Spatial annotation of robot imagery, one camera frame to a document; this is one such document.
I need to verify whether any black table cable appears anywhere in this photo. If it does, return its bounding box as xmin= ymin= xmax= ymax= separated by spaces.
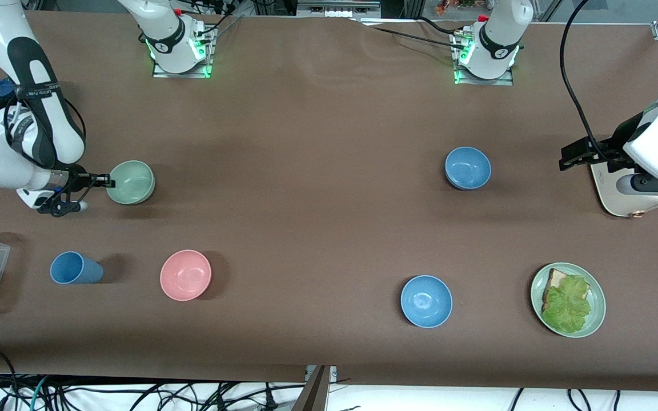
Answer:
xmin=352 ymin=17 xmax=462 ymax=46

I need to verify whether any brown table cover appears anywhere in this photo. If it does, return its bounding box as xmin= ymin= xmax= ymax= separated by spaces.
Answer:
xmin=0 ymin=10 xmax=658 ymax=394

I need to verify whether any bread slice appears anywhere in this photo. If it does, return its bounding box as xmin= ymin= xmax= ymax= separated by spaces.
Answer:
xmin=542 ymin=268 xmax=591 ymax=312

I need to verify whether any teal floor cable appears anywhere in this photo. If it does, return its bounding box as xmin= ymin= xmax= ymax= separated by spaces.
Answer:
xmin=29 ymin=375 xmax=51 ymax=411

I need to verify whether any pink bowl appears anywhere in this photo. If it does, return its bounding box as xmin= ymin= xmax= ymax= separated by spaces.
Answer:
xmin=160 ymin=249 xmax=212 ymax=301

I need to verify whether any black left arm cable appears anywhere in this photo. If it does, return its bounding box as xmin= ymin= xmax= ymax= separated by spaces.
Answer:
xmin=559 ymin=0 xmax=612 ymax=159

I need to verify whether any blue cup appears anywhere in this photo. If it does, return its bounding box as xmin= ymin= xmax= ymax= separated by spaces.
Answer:
xmin=50 ymin=251 xmax=104 ymax=285

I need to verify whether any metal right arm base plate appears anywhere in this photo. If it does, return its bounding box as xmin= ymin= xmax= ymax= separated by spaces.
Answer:
xmin=153 ymin=23 xmax=216 ymax=79

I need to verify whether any green bowl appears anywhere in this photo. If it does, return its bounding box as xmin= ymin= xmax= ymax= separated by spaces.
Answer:
xmin=106 ymin=160 xmax=156 ymax=205

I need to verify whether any cream toaster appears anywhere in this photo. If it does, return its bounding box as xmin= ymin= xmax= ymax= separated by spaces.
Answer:
xmin=590 ymin=160 xmax=658 ymax=219

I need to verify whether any blue bowl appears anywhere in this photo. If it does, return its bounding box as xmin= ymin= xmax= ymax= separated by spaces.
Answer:
xmin=445 ymin=147 xmax=492 ymax=191
xmin=400 ymin=275 xmax=454 ymax=329

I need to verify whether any green lettuce leaf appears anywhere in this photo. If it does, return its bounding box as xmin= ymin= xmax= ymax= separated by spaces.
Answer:
xmin=541 ymin=275 xmax=592 ymax=335

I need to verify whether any metal table bracket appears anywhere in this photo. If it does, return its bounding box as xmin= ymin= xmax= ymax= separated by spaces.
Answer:
xmin=292 ymin=365 xmax=338 ymax=411

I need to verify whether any green plate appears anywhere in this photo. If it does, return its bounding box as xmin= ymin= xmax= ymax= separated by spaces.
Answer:
xmin=531 ymin=262 xmax=607 ymax=339

